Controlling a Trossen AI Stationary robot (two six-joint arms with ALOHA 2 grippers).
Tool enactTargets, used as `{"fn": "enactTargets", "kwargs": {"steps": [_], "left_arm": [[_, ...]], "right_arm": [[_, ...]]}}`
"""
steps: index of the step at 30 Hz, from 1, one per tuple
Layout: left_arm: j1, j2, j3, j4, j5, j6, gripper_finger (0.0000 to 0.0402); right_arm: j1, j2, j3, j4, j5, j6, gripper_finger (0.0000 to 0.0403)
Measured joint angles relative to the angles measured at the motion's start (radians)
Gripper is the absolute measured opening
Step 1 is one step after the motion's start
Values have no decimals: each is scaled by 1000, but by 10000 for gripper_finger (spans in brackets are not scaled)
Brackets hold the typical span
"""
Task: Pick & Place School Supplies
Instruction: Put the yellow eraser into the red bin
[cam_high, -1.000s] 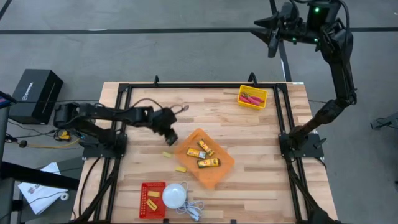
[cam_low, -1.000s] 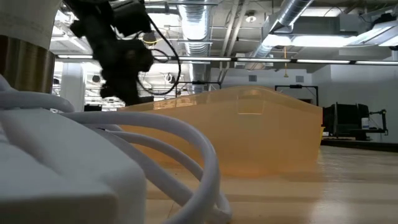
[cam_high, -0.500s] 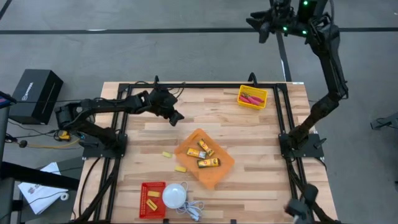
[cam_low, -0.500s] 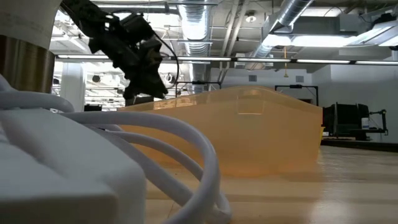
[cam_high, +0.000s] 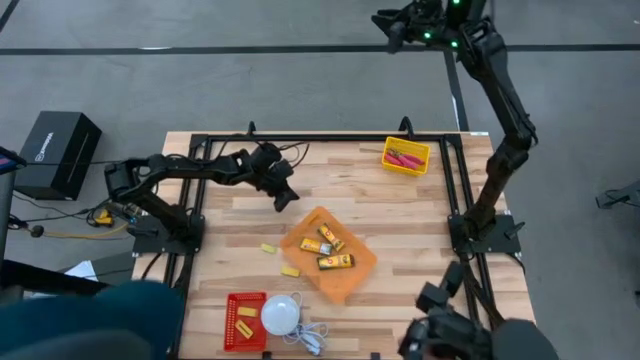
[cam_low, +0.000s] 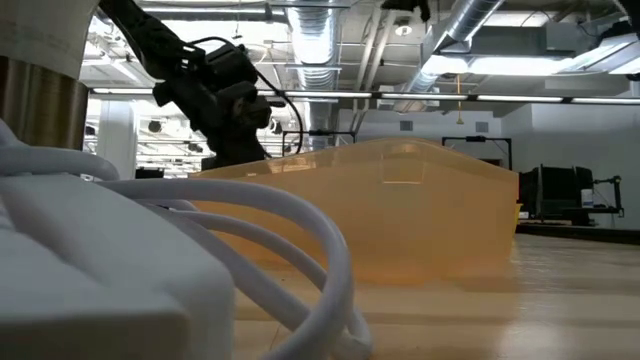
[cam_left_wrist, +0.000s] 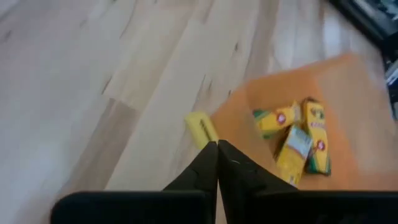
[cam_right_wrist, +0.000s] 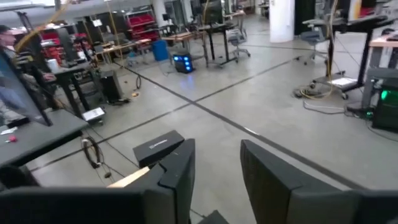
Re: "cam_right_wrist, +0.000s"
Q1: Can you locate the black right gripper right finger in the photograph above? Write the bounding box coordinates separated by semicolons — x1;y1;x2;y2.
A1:
240;139;361;224

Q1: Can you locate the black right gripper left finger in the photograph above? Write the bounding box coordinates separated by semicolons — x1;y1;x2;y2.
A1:
124;138;196;224

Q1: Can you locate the black printed cardboard box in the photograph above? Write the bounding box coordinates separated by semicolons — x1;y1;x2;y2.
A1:
132;129;186;169

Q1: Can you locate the white wheeled base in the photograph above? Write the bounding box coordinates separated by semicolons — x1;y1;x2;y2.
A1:
81;106;106;124

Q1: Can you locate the black computer tower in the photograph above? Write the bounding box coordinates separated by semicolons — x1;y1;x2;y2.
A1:
99;69;125;104

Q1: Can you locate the computer tower with blue lights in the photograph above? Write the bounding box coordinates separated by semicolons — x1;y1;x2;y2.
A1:
172;52;195;75

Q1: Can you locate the blue bin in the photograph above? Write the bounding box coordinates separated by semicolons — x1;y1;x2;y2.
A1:
151;39;170;62

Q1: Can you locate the black standing desk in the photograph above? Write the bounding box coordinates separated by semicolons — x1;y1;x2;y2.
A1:
0;108;90;169

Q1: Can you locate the computer with green light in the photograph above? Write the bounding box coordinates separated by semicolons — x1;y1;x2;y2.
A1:
371;77;398;132

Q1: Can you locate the wooden workbench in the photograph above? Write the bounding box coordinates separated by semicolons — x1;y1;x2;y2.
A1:
160;30;206;52
93;39;153;63

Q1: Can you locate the grey office chair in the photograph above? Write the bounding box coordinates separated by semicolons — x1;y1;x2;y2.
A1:
298;18;331;67
226;27;252;60

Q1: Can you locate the black legged desk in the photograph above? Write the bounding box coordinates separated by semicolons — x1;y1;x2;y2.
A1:
309;14;397;101
195;22;240;68

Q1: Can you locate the red storage shelving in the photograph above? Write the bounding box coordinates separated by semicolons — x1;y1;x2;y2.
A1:
126;12;160;43

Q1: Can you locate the white cup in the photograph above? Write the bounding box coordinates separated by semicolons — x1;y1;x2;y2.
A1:
47;58;61;73

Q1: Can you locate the white pillar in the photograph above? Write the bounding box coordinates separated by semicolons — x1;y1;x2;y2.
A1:
269;0;295;44

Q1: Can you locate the large black monitor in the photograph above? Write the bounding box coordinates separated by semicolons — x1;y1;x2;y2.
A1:
0;49;53;128

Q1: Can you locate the person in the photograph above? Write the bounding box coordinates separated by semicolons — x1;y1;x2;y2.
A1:
0;24;58;110

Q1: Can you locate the black coiled cable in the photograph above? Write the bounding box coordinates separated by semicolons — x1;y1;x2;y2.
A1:
80;136;103;170

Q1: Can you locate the yellow hanging cable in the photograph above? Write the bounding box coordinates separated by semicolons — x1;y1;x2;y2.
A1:
293;0;340;101

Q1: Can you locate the yellow hose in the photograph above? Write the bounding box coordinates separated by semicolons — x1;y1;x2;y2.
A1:
14;0;73;54

